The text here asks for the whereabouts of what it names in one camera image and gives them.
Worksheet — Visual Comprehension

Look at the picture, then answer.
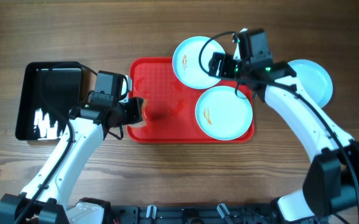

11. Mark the light blue plate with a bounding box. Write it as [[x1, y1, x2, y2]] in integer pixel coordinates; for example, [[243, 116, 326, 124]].
[[288, 59, 333, 108], [195, 86, 253, 141], [172, 36, 220, 90]]

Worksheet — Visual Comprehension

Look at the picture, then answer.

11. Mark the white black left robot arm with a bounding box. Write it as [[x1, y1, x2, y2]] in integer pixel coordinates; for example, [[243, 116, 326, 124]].
[[0, 71, 146, 223]]

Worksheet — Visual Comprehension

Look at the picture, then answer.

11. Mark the black water tray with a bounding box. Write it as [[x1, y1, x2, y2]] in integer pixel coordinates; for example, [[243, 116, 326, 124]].
[[15, 62, 83, 141]]

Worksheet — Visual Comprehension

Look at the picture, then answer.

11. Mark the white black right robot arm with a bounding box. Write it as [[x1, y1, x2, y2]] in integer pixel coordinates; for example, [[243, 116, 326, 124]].
[[205, 29, 359, 223]]

